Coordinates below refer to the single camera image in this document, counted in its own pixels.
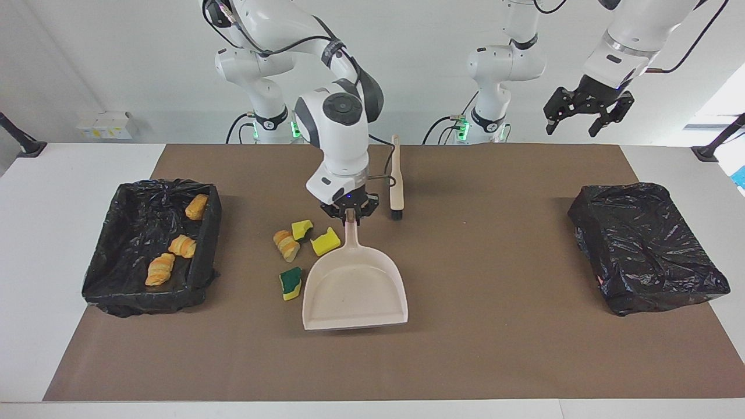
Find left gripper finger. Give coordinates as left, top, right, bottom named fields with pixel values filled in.
left=544, top=87, right=578, bottom=134
left=588, top=92, right=635, bottom=138

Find notched yellow sponge piece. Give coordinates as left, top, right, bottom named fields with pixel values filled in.
left=310, top=227, right=342, bottom=257

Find beige brush with black bristles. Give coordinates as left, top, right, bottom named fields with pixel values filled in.
left=389, top=135, right=406, bottom=221

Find cut orange striped croissant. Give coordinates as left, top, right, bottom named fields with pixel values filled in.
left=273, top=229, right=301, bottom=263

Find beige plastic dustpan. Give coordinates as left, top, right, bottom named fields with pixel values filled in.
left=301, top=211, right=409, bottom=331

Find green and yellow sponge piece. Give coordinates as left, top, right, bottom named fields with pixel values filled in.
left=279, top=267, right=303, bottom=301

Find small striped croissant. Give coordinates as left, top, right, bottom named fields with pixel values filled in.
left=168, top=235, right=197, bottom=258

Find long pale croissant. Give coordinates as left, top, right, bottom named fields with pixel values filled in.
left=145, top=253, right=175, bottom=286

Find bin covered by black bag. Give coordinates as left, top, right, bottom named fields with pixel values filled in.
left=567, top=182, right=732, bottom=317

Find open bin with black bag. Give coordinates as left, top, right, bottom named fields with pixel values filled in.
left=81, top=177, right=223, bottom=318

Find black stand with clamp base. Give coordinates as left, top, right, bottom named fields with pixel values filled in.
left=0, top=112, right=47, bottom=158
left=691, top=112, right=745, bottom=162

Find brown table mat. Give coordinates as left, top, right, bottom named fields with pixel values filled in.
left=42, top=144, right=745, bottom=402

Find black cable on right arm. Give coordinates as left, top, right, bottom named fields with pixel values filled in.
left=201, top=0, right=398, bottom=188

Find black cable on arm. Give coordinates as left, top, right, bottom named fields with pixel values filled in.
left=533, top=0, right=731, bottom=73
left=201, top=0, right=398, bottom=188

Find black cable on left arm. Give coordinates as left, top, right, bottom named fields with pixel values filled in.
left=533, top=0, right=731, bottom=73

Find black left arm base cable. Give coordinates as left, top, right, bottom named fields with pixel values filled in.
left=422, top=114, right=466, bottom=145

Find black arm base cable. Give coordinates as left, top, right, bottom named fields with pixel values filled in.
left=226, top=112, right=257, bottom=144
left=422, top=114, right=466, bottom=145

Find black right arm base cable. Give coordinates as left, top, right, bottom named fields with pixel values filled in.
left=226, top=112, right=257, bottom=144

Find white wall socket boxes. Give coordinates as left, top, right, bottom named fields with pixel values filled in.
left=77, top=111, right=134, bottom=140

